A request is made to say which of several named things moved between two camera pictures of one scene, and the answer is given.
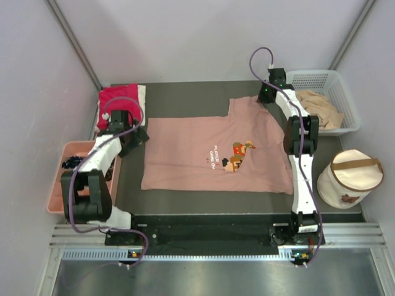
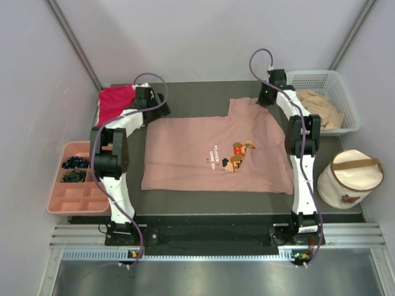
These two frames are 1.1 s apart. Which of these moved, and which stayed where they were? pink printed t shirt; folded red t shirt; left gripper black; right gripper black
Moved: left gripper black
Stayed: right gripper black; pink printed t shirt; folded red t shirt
